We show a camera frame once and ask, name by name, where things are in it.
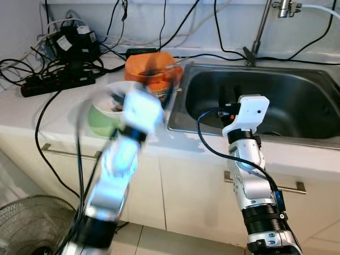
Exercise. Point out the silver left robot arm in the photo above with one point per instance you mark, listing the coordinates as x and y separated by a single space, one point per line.
114 164

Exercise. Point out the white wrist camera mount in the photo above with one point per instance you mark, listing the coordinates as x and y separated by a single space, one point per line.
142 110
249 114

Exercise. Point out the black power brick with labels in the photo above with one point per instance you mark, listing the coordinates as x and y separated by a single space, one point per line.
74 45

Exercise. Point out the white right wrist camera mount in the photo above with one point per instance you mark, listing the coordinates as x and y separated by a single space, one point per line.
249 114

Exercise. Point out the small flat black adapter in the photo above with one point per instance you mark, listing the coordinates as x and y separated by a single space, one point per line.
141 52

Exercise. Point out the light green plate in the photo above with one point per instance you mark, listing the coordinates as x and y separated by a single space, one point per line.
101 126

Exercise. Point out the grey floor fan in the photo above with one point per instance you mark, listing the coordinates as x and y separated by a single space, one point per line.
32 228

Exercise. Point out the orange bowl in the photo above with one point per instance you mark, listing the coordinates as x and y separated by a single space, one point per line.
143 64

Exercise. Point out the metal sink drain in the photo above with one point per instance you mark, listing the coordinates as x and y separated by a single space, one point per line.
270 133

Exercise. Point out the white bowl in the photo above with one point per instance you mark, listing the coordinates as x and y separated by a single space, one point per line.
103 103

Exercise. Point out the black power strip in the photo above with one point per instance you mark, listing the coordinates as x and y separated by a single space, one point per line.
58 84

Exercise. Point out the stainless steel sink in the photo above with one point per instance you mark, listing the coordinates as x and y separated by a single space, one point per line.
297 101

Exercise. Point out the white kitchen cabinet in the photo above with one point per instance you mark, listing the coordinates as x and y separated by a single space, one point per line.
191 196

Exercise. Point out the orange plate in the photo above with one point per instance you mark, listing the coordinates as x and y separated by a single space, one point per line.
159 87

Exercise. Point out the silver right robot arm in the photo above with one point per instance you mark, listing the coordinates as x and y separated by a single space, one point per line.
249 180

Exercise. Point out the chrome faucet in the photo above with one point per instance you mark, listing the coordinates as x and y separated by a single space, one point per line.
258 34

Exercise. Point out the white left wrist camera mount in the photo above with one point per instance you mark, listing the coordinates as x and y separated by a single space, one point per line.
142 110

